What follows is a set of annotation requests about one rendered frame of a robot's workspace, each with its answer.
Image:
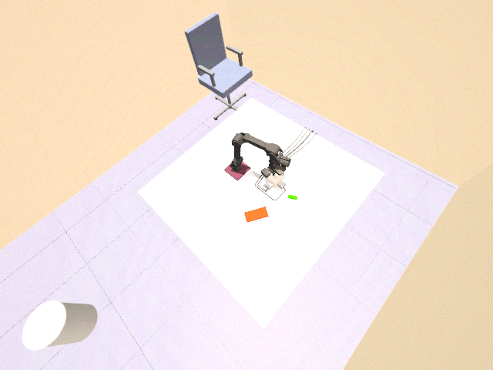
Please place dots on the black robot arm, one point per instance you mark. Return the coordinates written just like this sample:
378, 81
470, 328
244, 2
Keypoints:
271, 149

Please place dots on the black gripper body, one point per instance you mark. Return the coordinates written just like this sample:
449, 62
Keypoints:
266, 171

